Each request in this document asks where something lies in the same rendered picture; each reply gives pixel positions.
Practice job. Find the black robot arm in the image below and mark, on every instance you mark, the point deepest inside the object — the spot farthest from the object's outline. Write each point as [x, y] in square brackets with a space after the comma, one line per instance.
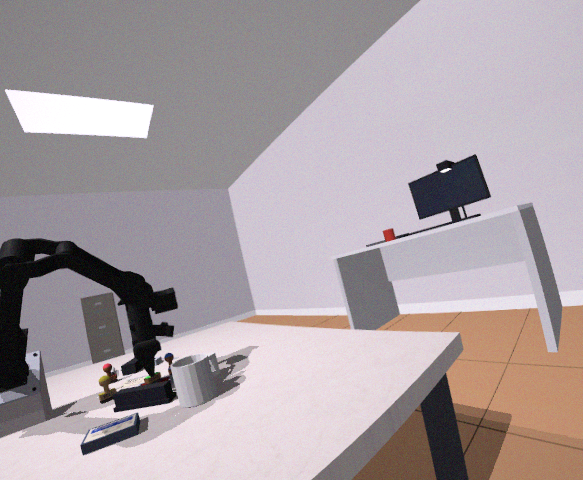
[18, 265]

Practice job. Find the grey mug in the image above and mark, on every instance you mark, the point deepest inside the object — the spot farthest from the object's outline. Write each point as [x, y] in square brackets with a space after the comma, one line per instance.
[194, 380]

